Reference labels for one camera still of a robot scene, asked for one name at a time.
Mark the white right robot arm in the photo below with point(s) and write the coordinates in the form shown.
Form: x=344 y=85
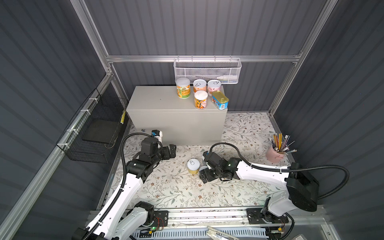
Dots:
x=300 y=189

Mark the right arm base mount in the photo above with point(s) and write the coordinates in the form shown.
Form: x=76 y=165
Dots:
x=261 y=215

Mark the green orange can plastic lid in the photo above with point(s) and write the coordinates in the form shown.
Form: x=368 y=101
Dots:
x=183 y=88

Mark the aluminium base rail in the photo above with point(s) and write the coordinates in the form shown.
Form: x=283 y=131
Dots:
x=228 y=217

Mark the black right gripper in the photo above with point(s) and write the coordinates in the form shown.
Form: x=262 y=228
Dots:
x=207 y=177

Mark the pink white can pull tab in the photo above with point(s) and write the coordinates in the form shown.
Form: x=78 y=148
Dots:
x=213 y=85

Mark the white wire mesh basket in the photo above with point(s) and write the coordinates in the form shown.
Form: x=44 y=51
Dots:
x=226 y=70

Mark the pencils bundle in cup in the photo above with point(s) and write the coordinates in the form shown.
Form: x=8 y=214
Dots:
x=281 y=144

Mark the pink pencil cup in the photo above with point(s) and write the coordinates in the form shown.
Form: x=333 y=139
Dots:
x=273 y=156

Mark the yellow can pull tab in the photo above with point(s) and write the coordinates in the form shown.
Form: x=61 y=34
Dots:
x=193 y=166

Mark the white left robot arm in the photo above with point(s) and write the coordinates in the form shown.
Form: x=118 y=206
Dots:
x=109 y=224

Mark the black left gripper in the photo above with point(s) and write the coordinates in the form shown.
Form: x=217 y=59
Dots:
x=166 y=155

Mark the black wire mesh basket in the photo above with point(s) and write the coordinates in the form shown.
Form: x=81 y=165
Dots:
x=96 y=133

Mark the orange can pull tab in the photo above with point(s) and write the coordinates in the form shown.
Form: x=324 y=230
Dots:
x=200 y=85

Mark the grey metal cabinet box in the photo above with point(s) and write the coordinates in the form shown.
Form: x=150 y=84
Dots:
x=159 y=108

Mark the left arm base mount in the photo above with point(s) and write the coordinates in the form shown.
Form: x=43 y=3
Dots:
x=157 y=219

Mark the gold rectangular tin can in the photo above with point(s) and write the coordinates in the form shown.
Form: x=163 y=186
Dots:
x=220 y=100

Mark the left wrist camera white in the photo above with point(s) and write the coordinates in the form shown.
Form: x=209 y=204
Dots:
x=157 y=134

